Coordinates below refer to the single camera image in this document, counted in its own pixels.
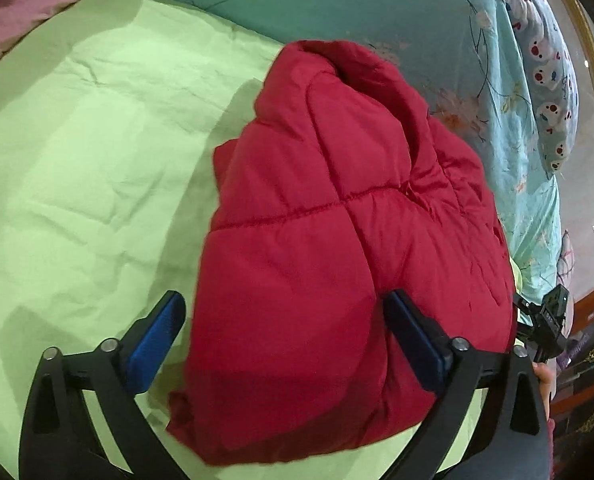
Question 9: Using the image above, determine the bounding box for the red puffer jacket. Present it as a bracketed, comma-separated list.
[168, 40, 516, 466]

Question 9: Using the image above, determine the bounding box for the person's right hand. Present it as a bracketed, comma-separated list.
[532, 362, 556, 419]

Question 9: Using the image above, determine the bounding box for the dark wooden bedside cabinet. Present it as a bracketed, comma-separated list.
[552, 290, 594, 479]

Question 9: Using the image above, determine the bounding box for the light green bed sheet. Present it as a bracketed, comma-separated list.
[0, 0, 409, 479]

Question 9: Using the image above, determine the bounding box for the white patterned pillow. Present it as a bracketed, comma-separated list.
[503, 0, 579, 174]

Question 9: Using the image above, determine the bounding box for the teal floral quilt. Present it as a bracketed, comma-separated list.
[175, 0, 562, 302]

